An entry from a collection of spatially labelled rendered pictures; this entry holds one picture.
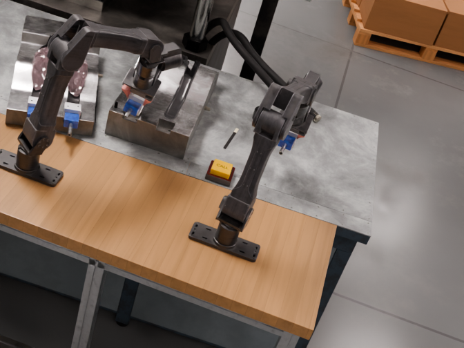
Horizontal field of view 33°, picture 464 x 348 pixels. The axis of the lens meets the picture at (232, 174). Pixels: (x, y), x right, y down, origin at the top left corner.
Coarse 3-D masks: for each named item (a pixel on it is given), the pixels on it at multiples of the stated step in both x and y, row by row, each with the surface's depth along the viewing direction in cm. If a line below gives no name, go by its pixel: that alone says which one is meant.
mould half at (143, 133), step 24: (168, 72) 260; (216, 72) 266; (120, 96) 247; (168, 96) 256; (192, 96) 258; (120, 120) 241; (144, 120) 240; (168, 120) 243; (192, 120) 247; (144, 144) 244; (168, 144) 242
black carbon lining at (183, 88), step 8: (184, 56) 265; (160, 72) 260; (184, 72) 261; (192, 72) 269; (184, 80) 260; (192, 80) 260; (184, 88) 259; (176, 96) 257; (184, 96) 257; (176, 104) 254; (168, 112) 248; (176, 112) 249
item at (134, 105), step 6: (132, 96) 236; (138, 96) 238; (126, 102) 234; (132, 102) 235; (138, 102) 237; (126, 108) 234; (132, 108) 234; (138, 108) 234; (126, 114) 229; (132, 114) 235; (138, 114) 239
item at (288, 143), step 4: (292, 132) 245; (288, 136) 245; (292, 136) 245; (296, 136) 245; (280, 140) 243; (284, 140) 242; (288, 140) 243; (292, 140) 243; (280, 144) 243; (284, 144) 242; (288, 144) 243; (292, 144) 242; (284, 148) 240; (288, 148) 243; (280, 152) 240
